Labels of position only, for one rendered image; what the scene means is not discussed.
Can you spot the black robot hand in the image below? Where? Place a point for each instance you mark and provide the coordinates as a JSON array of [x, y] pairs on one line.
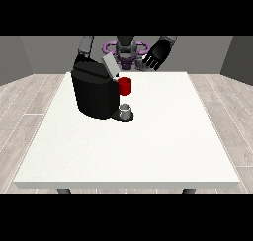
[[81, 58], [159, 53]]

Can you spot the small grey coffee pod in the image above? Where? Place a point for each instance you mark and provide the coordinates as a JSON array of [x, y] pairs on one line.
[[141, 64]]

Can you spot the pale grey machine lid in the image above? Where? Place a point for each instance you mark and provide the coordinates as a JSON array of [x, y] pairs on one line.
[[110, 65]]

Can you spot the black coffee machine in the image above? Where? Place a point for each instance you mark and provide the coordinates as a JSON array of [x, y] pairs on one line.
[[94, 92]]

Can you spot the red pod holder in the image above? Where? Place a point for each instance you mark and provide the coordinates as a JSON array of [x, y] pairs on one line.
[[125, 86]]

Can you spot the grey robot trunk purple rings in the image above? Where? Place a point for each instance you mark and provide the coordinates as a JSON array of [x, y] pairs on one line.
[[125, 50]]

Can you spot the small grey cup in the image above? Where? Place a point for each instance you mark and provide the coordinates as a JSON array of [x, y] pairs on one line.
[[125, 111]]

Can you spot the dark table leg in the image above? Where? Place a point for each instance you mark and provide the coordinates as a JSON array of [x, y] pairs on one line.
[[64, 190], [189, 190]]

